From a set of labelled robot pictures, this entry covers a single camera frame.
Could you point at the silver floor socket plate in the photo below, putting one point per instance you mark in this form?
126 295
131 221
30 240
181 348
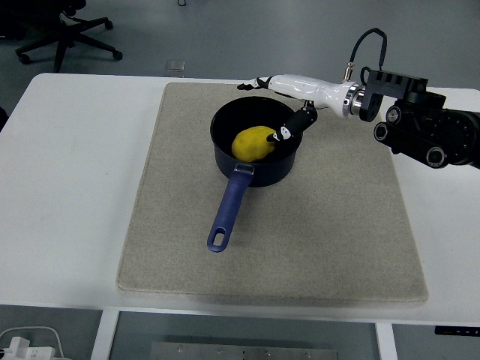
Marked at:
175 65

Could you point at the yellow potato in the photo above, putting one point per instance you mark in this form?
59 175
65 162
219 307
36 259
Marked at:
251 144

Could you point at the black office chair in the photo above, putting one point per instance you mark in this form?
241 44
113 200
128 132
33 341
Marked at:
62 37

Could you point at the grey felt mat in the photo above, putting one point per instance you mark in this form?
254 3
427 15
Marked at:
300 243

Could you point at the grey metal plate with screws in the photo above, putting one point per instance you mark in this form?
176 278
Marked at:
243 352

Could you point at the white power adapter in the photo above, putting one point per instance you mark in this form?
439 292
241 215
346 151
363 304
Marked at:
22 348

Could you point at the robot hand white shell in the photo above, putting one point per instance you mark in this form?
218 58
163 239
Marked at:
307 88

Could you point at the black table control panel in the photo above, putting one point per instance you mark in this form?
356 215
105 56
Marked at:
457 330

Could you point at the white table leg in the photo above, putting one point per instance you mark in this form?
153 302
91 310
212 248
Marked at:
386 343
103 337

